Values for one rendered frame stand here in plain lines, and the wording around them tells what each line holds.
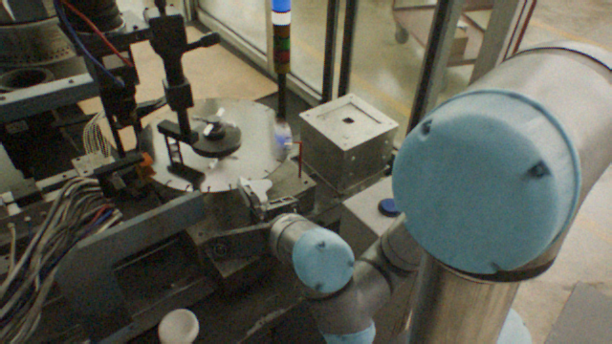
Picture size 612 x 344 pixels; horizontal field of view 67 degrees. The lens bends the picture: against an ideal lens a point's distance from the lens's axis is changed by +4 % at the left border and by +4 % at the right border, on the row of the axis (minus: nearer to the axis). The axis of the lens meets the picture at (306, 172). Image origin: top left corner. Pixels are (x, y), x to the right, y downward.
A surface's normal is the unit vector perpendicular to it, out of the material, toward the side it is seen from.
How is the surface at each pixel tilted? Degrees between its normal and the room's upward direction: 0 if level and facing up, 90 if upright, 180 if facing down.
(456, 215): 82
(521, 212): 83
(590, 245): 0
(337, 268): 58
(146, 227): 90
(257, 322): 0
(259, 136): 0
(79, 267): 90
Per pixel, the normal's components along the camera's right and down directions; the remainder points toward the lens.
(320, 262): 0.39, 0.13
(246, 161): 0.03, -0.74
